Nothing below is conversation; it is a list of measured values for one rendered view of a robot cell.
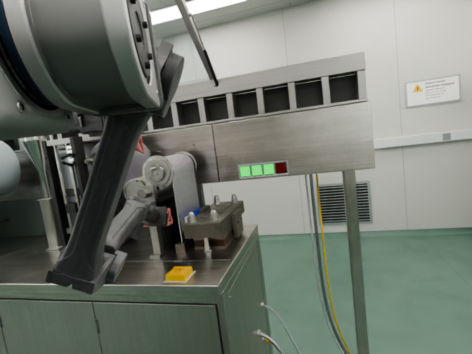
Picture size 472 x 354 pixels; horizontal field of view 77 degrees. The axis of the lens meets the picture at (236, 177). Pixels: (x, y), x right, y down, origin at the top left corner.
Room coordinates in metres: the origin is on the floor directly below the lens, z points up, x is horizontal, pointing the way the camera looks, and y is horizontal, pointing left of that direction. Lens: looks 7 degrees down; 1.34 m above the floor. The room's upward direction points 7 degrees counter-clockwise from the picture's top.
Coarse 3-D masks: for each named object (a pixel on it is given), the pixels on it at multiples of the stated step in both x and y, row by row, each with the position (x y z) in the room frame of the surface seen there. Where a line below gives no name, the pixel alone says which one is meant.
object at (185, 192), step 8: (192, 176) 1.45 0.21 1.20; (176, 184) 1.28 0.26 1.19; (184, 184) 1.35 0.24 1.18; (192, 184) 1.44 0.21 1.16; (176, 192) 1.27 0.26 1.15; (184, 192) 1.34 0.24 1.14; (192, 192) 1.42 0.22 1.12; (176, 200) 1.26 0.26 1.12; (184, 200) 1.33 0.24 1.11; (192, 200) 1.41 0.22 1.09; (176, 208) 1.25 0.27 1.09; (184, 208) 1.31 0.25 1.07; (192, 208) 1.40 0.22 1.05; (184, 216) 1.30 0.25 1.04
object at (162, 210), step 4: (156, 208) 1.09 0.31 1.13; (160, 208) 1.08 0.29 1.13; (164, 208) 1.08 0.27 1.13; (156, 212) 1.05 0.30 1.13; (160, 212) 1.07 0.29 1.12; (164, 212) 1.07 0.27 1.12; (152, 216) 1.03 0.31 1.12; (156, 216) 1.05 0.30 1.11; (160, 216) 1.06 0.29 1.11; (164, 216) 1.06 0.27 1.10; (148, 220) 1.03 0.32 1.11; (152, 220) 1.04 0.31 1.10; (156, 220) 1.06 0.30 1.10; (160, 220) 1.06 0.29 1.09; (164, 220) 1.06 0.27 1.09; (144, 224) 1.07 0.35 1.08; (148, 224) 1.06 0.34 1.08; (152, 224) 1.06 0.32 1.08; (156, 224) 1.06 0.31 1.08; (160, 224) 1.06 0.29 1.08; (164, 224) 1.06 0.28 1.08
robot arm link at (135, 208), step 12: (132, 204) 0.86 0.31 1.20; (144, 204) 0.90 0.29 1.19; (120, 216) 0.76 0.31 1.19; (132, 216) 0.79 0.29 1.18; (144, 216) 0.91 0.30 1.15; (120, 228) 0.69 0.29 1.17; (132, 228) 0.80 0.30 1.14; (108, 240) 0.62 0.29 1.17; (120, 240) 0.67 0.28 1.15; (60, 252) 0.54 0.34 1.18; (108, 252) 0.60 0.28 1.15; (120, 252) 0.60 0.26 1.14; (120, 264) 0.56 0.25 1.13; (108, 276) 0.55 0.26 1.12
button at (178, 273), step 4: (172, 268) 1.02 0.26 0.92; (176, 268) 1.01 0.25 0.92; (180, 268) 1.01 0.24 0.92; (184, 268) 1.00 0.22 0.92; (188, 268) 1.00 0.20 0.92; (172, 272) 0.99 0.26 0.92; (176, 272) 0.98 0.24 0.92; (180, 272) 0.98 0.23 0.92; (184, 272) 0.97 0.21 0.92; (188, 272) 0.99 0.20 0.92; (168, 276) 0.97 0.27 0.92; (172, 276) 0.96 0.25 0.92; (176, 276) 0.96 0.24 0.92; (180, 276) 0.96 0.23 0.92; (184, 276) 0.95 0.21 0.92; (188, 276) 0.98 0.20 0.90; (168, 280) 0.97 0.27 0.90; (172, 280) 0.96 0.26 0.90; (176, 280) 0.96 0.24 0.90; (180, 280) 0.96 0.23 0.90; (184, 280) 0.95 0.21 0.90
